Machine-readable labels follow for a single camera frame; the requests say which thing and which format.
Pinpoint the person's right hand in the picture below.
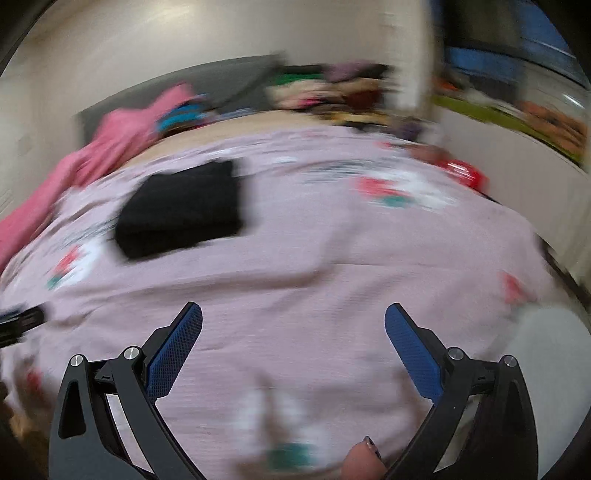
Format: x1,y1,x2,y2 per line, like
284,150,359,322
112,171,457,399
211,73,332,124
341,435,387,480

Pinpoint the beige bed sheet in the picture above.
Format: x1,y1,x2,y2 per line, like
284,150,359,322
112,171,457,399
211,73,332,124
139,112,333,155

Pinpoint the grey headboard cover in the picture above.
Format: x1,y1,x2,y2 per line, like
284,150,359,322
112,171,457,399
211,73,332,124
76,54,283,139

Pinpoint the pink quilt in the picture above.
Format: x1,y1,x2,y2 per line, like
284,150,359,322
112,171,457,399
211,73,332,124
0,83,200,271

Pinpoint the dark window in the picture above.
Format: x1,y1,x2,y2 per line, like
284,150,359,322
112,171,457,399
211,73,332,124
442,0,591,88

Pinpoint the black sweater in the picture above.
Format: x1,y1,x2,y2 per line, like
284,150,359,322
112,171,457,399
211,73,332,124
115,158,246,260

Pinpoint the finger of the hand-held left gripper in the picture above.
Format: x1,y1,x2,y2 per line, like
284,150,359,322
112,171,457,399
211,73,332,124
0,306,45,346

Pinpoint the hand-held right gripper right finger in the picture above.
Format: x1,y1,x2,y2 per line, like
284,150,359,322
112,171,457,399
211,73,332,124
384,302,539,480

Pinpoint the pile of folded clothes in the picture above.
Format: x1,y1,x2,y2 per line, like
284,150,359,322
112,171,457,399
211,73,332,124
267,61,399,121

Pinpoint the lilac printed blanket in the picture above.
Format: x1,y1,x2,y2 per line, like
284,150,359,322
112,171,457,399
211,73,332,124
0,126,571,480

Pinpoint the green window sill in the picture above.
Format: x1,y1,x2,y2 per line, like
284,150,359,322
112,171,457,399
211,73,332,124
429,91,591,168

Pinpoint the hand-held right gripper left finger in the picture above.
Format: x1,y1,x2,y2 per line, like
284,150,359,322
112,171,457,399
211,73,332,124
48,301,206,480

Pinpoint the red bag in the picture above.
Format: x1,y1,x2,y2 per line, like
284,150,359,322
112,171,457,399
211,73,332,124
438,158,486,191

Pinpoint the striped folded cloth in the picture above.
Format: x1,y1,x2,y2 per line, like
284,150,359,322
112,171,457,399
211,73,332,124
156,98,209,136

